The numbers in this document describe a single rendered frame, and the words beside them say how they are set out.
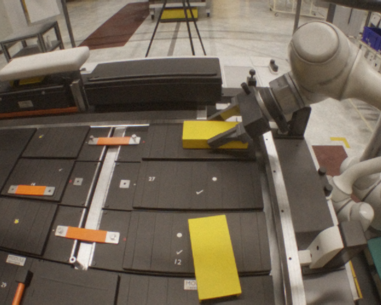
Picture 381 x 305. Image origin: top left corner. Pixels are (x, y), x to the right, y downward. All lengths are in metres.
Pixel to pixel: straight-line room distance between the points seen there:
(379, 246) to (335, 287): 0.77
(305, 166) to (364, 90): 0.46
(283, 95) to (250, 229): 0.29
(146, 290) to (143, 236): 0.11
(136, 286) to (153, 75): 0.56
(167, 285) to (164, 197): 0.20
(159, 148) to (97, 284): 0.37
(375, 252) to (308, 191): 0.70
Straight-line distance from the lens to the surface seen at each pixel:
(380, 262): 1.38
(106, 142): 0.72
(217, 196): 0.56
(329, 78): 0.42
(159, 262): 0.49
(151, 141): 0.68
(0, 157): 0.87
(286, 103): 0.58
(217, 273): 0.45
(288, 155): 0.86
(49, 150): 0.78
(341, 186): 1.03
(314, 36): 0.40
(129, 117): 0.81
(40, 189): 0.68
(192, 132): 0.65
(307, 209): 0.75
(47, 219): 0.62
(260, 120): 0.57
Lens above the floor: 1.46
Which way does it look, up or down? 45 degrees down
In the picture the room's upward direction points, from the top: 2 degrees counter-clockwise
